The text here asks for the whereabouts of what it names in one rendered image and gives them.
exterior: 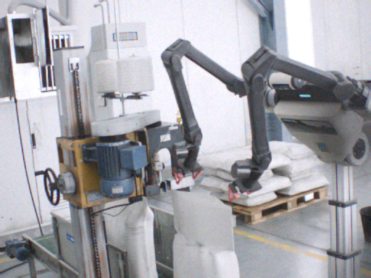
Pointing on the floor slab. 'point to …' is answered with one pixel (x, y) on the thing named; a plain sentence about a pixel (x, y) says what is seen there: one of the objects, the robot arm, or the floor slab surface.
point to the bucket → (366, 222)
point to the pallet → (253, 213)
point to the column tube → (85, 266)
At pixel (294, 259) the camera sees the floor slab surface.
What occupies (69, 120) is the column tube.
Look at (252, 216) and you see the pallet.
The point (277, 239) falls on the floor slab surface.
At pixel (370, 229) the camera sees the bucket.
